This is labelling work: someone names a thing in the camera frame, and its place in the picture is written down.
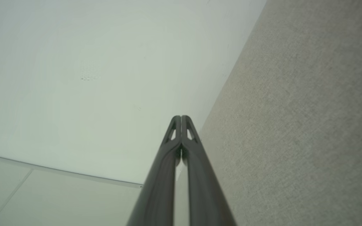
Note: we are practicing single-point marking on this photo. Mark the grey fabric sofa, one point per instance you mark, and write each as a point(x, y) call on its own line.
point(294, 125)

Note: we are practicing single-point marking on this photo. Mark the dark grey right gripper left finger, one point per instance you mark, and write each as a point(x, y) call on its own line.
point(159, 188)

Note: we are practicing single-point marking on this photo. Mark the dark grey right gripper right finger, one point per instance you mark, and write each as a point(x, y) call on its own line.
point(203, 188)

